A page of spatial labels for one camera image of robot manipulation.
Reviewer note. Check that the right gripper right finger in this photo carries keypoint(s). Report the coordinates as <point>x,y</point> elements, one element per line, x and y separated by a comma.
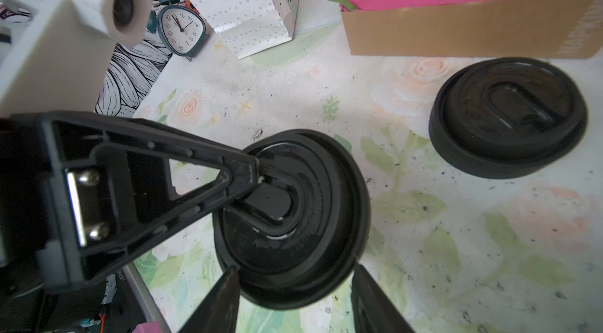
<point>373,312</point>

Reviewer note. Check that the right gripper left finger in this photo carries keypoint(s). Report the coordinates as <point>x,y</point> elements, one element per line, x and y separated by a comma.
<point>218,312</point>

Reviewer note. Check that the black plastic cup lid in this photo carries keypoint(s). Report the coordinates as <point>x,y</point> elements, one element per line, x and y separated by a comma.
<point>297,235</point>

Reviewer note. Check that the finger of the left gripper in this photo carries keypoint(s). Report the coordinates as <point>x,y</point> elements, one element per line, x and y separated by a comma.
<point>90,193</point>

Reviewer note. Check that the teal alarm clock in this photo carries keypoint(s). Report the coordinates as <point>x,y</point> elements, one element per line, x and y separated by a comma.
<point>181,29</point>

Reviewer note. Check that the brown cardboard napkin tray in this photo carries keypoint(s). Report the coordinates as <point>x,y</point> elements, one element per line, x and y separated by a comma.
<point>497,28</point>

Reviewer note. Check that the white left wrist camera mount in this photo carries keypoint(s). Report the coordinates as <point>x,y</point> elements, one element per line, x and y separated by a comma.
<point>60,55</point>

